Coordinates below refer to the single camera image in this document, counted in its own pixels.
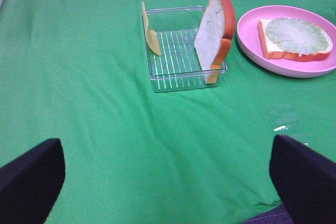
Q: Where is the clear tape patch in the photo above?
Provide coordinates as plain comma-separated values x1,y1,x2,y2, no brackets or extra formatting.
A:
267,103,309,146

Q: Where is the green tablecloth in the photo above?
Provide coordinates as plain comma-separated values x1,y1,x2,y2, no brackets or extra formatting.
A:
1,0,335,223

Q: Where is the green lettuce leaf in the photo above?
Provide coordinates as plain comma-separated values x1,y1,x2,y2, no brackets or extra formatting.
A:
265,17,333,57

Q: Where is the bread slice from tray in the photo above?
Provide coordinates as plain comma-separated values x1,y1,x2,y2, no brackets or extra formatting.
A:
258,19,333,62

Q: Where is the bread slice in left tray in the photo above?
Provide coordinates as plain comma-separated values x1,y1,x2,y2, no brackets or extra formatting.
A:
194,0,236,84

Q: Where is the left clear plastic tray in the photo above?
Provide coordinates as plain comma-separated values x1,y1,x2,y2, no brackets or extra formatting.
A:
145,6,228,93

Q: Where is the yellow cheese slice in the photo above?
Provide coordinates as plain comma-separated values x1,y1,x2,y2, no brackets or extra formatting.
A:
142,2,162,56

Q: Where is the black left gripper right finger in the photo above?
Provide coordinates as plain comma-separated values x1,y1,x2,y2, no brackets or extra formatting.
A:
269,135,335,223

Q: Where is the pink round plate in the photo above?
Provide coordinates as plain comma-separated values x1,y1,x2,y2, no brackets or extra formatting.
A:
237,5,335,78

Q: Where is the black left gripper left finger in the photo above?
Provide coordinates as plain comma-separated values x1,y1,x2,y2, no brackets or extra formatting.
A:
1,138,65,223

